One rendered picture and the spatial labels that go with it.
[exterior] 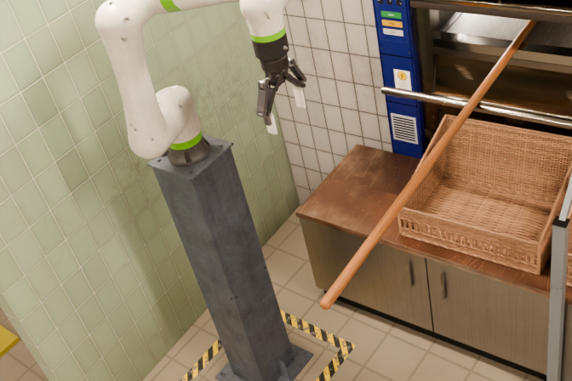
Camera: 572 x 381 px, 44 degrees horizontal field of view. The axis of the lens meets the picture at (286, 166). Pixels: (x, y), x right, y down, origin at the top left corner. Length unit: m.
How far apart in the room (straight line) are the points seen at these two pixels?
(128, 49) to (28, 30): 0.60
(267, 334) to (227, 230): 0.61
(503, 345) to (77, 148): 1.80
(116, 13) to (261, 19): 0.42
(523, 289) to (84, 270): 1.66
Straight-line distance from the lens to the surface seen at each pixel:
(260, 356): 3.02
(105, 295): 3.05
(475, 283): 2.78
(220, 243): 2.56
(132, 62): 2.05
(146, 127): 2.16
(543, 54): 2.73
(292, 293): 3.52
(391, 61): 2.99
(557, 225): 2.33
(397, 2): 2.83
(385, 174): 3.15
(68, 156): 2.73
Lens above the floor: 2.55
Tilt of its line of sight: 36 degrees down
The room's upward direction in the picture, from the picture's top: 14 degrees counter-clockwise
